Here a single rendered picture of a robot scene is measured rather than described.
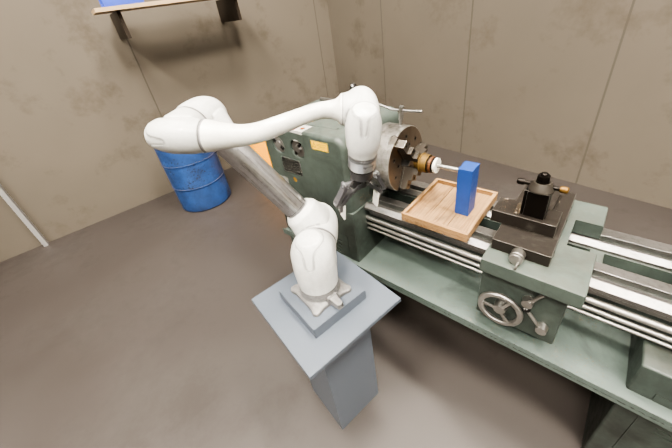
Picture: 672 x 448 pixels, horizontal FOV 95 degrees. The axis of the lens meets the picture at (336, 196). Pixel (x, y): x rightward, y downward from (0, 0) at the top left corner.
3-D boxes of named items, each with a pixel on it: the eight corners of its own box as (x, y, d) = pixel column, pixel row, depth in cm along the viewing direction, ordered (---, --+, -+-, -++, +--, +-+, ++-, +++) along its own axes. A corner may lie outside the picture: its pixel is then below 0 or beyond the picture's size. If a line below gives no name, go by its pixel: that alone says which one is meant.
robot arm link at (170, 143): (191, 120, 85) (210, 106, 96) (127, 121, 86) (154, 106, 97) (203, 163, 92) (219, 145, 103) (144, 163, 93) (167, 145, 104)
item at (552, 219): (490, 220, 118) (491, 209, 115) (498, 206, 124) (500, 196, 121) (553, 238, 105) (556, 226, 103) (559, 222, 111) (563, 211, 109)
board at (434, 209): (401, 219, 142) (401, 212, 140) (436, 184, 164) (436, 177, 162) (466, 242, 124) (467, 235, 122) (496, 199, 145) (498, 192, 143)
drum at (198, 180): (217, 182, 401) (192, 117, 355) (240, 194, 364) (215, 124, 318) (174, 203, 368) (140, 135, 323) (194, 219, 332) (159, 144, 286)
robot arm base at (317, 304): (322, 325, 109) (319, 315, 106) (289, 290, 124) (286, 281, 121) (360, 295, 118) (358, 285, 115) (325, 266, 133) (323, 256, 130)
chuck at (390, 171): (370, 194, 147) (372, 128, 135) (404, 177, 169) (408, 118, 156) (386, 199, 142) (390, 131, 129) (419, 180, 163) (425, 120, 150)
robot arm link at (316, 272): (294, 298, 114) (281, 254, 102) (301, 262, 129) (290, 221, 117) (338, 296, 112) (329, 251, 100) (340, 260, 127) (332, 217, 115)
